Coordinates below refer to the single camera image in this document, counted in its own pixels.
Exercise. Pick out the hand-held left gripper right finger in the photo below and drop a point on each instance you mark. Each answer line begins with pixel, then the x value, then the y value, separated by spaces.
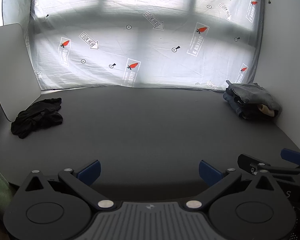
pixel 209 172

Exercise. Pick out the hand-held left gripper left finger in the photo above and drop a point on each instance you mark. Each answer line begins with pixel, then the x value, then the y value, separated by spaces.
pixel 90 171

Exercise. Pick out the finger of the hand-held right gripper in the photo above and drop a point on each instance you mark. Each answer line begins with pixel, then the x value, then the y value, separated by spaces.
pixel 250 162
pixel 293 156

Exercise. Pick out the black long-sleeve shirt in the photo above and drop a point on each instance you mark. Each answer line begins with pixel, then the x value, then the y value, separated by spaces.
pixel 37 117

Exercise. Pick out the dark garment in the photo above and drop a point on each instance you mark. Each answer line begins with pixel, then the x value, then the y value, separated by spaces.
pixel 250 112

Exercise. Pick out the beige cloth item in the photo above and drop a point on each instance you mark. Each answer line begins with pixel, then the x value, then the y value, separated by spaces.
pixel 266 109

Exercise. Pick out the white board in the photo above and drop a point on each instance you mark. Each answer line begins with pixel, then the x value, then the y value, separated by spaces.
pixel 10 67

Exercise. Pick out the printed white sheet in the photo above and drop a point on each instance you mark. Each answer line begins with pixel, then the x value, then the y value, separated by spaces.
pixel 145 37

